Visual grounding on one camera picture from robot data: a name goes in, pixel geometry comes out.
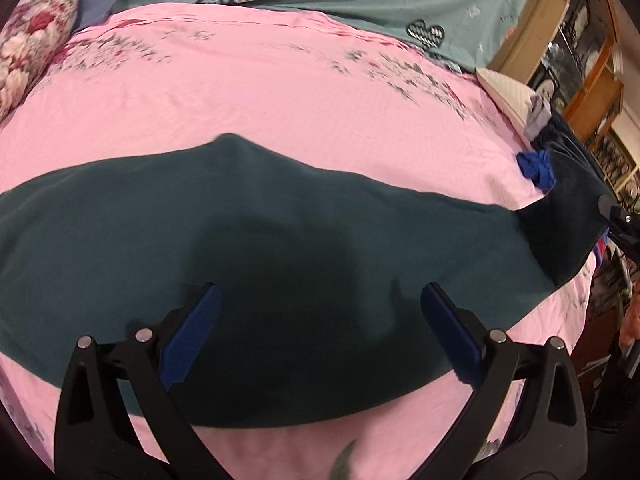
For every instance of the person's right hand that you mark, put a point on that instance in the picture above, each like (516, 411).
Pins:
(631, 315)

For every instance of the wooden shelf frame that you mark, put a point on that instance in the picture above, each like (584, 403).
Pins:
(545, 15)

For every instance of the dark navy garment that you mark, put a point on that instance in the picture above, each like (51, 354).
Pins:
(565, 160)

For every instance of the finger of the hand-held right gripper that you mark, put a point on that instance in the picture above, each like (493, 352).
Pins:
(612, 212)

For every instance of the grey cloth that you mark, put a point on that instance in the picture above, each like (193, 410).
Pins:
(539, 115)

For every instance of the dark green pants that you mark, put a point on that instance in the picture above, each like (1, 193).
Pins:
(250, 235)

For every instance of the red floral pillow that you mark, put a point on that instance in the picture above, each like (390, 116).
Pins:
(35, 35)

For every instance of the pink floral bedsheet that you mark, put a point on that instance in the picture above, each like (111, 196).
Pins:
(250, 85)

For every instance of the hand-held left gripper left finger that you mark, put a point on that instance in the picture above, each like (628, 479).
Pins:
(192, 330)

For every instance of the black display shelf with ornaments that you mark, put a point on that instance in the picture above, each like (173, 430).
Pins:
(585, 25)

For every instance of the white quilted pillow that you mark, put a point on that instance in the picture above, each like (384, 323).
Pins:
(505, 92)

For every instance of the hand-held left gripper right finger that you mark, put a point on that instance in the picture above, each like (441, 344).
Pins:
(452, 332)

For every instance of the bright blue garment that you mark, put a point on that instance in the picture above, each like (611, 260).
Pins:
(537, 170)

